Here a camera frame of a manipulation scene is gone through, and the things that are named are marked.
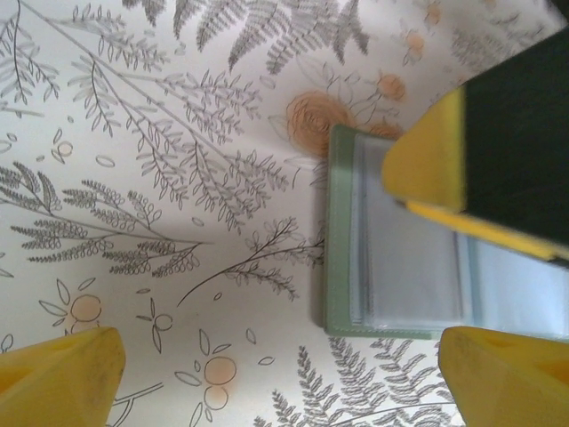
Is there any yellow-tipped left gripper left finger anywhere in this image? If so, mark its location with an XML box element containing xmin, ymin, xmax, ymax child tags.
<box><xmin>0</xmin><ymin>326</ymin><xmax>125</xmax><ymax>427</ymax></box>

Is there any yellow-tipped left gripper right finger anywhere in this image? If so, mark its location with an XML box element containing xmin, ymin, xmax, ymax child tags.
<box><xmin>437</xmin><ymin>326</ymin><xmax>569</xmax><ymax>427</ymax></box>

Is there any green card holder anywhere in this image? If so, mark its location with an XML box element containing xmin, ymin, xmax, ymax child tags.
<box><xmin>310</xmin><ymin>123</ymin><xmax>569</xmax><ymax>342</ymax></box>

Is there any floral patterned table cover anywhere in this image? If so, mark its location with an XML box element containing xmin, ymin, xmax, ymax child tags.
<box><xmin>0</xmin><ymin>0</ymin><xmax>569</xmax><ymax>427</ymax></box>

